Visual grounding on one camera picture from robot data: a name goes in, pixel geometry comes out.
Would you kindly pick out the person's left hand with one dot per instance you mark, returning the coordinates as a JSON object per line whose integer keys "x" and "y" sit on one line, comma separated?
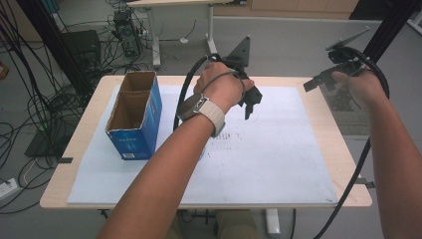
{"x": 219, "y": 86}

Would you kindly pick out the black computer tower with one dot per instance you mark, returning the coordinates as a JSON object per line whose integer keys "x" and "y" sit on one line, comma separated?
{"x": 127, "y": 33}

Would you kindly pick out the white desk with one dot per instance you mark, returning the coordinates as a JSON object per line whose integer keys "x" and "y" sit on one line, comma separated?
{"x": 154, "y": 36}

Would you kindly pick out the black stand base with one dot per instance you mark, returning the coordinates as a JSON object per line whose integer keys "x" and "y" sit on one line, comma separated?
{"x": 46, "y": 142}

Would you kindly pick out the black metal stand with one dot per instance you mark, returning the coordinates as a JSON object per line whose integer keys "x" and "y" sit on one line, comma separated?
{"x": 56, "y": 46}
{"x": 391, "y": 23}

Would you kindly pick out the black table edge clip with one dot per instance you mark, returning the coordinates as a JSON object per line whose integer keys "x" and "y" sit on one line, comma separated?
{"x": 65, "y": 160}
{"x": 365, "y": 183}

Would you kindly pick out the white mat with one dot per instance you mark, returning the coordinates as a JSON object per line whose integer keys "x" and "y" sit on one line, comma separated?
{"x": 265, "y": 159}

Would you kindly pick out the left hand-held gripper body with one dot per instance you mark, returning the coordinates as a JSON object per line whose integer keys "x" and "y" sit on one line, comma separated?
{"x": 241, "y": 53}

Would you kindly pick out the light wooden table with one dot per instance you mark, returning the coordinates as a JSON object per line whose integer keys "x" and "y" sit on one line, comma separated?
{"x": 335, "y": 146}

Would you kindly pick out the person's right hand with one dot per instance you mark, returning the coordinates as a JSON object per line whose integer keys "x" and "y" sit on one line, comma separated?
{"x": 361, "y": 88}

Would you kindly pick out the white power strip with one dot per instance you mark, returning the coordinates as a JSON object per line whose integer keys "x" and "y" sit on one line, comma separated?
{"x": 7, "y": 188}

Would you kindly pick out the black box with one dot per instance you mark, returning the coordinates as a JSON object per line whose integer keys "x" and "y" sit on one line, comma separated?
{"x": 83, "y": 46}

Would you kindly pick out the open blue cardboard box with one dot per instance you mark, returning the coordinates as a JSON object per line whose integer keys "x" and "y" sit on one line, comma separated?
{"x": 136, "y": 132}

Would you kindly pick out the wooden cabinet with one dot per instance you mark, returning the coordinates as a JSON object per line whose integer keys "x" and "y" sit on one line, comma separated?
{"x": 298, "y": 8}

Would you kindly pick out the wristwatch with beige band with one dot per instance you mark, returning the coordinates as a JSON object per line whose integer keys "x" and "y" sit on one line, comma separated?
{"x": 202, "y": 109}

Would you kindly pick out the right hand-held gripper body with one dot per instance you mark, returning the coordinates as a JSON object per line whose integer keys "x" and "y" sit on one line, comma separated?
{"x": 345, "y": 54}

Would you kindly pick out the white table leg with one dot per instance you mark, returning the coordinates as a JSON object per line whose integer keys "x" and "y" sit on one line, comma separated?
{"x": 272, "y": 222}

